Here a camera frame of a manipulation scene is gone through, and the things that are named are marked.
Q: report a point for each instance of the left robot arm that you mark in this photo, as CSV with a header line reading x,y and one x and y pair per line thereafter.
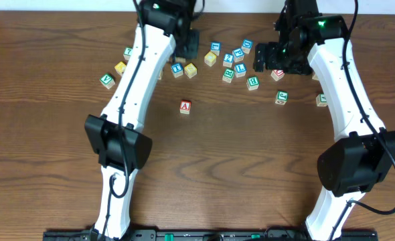
x,y
116,135

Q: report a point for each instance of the yellow block far left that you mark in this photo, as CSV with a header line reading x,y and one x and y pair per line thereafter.
x,y
120,68

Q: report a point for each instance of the red I block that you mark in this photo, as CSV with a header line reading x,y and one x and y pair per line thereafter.
x,y
181,60

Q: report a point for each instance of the yellow G block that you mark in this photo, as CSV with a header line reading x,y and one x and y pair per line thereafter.
x,y
314,77

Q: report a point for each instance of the green 7 block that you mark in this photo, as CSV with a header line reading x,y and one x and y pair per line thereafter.
x,y
127,53

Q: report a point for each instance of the blue 2 block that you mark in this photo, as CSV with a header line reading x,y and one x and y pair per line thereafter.
x,y
228,60

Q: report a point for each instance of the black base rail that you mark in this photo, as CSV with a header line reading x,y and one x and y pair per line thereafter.
x,y
153,235

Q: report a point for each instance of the blue D block upper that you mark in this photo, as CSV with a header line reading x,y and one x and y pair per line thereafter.
x,y
247,46

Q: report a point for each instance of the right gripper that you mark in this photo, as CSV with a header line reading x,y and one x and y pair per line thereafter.
x,y
272,49

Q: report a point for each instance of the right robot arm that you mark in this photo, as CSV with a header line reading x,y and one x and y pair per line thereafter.
x,y
363,151

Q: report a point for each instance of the red U block right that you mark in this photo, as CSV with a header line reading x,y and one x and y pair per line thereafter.
x,y
277,75

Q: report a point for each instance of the green R block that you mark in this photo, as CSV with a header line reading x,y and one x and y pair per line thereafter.
x,y
228,75

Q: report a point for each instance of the blue P block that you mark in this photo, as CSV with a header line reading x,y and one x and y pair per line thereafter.
x,y
238,54

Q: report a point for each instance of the yellow S block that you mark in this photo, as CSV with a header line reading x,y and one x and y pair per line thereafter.
x,y
190,70

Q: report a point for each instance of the blue T block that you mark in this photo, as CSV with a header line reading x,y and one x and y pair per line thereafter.
x,y
177,70

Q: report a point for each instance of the blue 1 block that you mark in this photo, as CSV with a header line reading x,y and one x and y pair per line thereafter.
x,y
215,48

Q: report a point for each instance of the green J block lower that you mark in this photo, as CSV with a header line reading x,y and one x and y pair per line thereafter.
x,y
281,98

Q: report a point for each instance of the red A block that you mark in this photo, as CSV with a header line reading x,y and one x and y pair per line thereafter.
x,y
185,107

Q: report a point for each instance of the green V block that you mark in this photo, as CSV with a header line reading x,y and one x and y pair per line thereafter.
x,y
107,81

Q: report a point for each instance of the green 4 block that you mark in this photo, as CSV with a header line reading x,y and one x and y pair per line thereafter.
x,y
320,100

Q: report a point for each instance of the green B block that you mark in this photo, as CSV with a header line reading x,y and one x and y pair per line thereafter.
x,y
252,83

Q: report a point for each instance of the blue L block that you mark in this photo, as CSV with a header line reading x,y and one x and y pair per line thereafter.
x,y
240,70

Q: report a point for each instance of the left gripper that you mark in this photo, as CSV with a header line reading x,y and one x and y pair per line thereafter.
x,y
192,50

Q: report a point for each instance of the yellow C block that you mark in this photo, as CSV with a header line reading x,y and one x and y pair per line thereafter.
x,y
210,58

